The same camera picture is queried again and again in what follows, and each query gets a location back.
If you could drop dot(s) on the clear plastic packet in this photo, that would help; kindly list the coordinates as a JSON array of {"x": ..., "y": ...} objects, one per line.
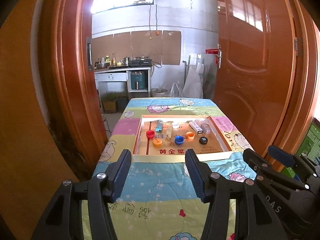
[{"x": 206, "y": 128}]

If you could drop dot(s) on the black induction cooker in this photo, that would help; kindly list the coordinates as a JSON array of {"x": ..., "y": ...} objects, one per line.
[{"x": 118, "y": 66}]

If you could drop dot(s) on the metal strike plate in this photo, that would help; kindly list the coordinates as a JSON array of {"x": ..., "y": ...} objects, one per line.
[{"x": 90, "y": 53}]

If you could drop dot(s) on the gold rectangular box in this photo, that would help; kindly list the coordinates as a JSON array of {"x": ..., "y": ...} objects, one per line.
[{"x": 168, "y": 133}]

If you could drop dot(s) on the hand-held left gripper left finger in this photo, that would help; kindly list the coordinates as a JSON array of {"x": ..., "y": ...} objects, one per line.
[{"x": 120, "y": 172}]

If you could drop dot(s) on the black bottle cap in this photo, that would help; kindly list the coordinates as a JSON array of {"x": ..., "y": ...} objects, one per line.
[{"x": 203, "y": 141}]

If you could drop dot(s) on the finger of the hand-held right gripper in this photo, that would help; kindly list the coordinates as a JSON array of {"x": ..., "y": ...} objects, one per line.
[
  {"x": 262, "y": 170},
  {"x": 280, "y": 153}
]

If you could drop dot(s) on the white kitchen counter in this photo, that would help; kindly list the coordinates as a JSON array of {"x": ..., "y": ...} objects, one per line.
[{"x": 112, "y": 76}]

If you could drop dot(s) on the thin white plastic bags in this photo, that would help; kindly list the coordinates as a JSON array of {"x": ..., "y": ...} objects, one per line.
[{"x": 207, "y": 70}]

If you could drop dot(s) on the black gas stove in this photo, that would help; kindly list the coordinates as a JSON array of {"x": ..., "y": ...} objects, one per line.
[{"x": 141, "y": 62}]

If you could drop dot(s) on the white woven sack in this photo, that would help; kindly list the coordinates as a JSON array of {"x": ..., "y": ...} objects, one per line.
[{"x": 192, "y": 85}]

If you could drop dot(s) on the brown wooden door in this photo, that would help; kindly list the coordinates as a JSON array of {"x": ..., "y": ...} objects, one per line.
[{"x": 250, "y": 80}]

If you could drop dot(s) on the round grey basin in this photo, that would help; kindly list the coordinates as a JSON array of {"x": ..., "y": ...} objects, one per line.
[{"x": 159, "y": 92}]

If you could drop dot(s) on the red bottle cap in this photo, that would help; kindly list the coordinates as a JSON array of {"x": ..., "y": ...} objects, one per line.
[{"x": 150, "y": 134}]

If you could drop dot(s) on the shallow cardboard box tray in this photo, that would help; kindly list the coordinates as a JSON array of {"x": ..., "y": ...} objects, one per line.
[{"x": 175, "y": 152}]

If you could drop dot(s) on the white bottle cap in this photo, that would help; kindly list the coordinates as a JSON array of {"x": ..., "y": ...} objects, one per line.
[{"x": 176, "y": 125}]

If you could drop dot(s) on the blue bottle cap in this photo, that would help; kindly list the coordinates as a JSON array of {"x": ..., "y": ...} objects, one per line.
[{"x": 179, "y": 140}]

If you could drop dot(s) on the teal air fryer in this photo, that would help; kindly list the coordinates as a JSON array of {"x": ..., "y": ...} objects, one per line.
[{"x": 138, "y": 80}]

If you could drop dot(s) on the cardboard wall covering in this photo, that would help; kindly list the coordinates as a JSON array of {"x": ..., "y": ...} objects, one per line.
[{"x": 140, "y": 47}]

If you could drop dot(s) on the brown wooden door frame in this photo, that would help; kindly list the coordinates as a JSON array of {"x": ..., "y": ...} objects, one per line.
[{"x": 70, "y": 80}]

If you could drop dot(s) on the metal door hinge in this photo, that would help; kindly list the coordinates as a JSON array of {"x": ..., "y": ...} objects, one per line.
[{"x": 298, "y": 47}]

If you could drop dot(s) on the tall oil bottle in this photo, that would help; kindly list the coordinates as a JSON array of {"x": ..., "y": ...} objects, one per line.
[{"x": 114, "y": 60}]

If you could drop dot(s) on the orange heart-shaped cap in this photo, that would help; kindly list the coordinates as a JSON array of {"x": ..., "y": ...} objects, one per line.
[{"x": 157, "y": 143}]

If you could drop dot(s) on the metal bowl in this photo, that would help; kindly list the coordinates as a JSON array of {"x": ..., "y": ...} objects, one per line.
[{"x": 102, "y": 65}]

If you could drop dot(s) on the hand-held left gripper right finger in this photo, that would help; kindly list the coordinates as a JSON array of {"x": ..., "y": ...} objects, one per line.
[{"x": 196, "y": 175}]

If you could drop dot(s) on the dark planter box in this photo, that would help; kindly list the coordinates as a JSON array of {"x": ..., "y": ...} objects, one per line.
[{"x": 122, "y": 103}]

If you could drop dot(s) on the teal lighter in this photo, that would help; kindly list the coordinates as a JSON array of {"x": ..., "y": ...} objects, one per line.
[{"x": 158, "y": 127}]

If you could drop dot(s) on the green printed carton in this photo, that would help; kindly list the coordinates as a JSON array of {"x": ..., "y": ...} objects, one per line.
[{"x": 310, "y": 140}]

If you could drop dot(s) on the metal cup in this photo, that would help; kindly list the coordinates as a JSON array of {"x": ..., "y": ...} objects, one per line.
[{"x": 125, "y": 61}]

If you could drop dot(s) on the colourful cartoon printed blanket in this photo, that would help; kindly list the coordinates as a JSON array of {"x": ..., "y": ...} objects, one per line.
[{"x": 160, "y": 180}]

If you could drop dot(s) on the round cushioned stool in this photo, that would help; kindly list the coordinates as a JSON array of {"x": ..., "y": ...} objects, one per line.
[{"x": 105, "y": 120}]

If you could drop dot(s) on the clear plastic bag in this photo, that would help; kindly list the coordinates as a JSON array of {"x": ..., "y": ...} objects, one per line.
[{"x": 175, "y": 90}]

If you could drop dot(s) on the planter box with grass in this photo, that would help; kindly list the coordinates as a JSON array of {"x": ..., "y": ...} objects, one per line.
[{"x": 109, "y": 105}]

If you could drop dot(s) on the orange bottle cap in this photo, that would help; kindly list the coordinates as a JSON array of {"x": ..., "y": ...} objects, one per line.
[{"x": 190, "y": 136}]

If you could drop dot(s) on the red plastic object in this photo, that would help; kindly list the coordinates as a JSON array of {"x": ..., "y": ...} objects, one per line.
[{"x": 211, "y": 51}]

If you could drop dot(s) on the white cartoon print lighter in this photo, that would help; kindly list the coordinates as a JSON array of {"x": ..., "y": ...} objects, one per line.
[{"x": 195, "y": 127}]

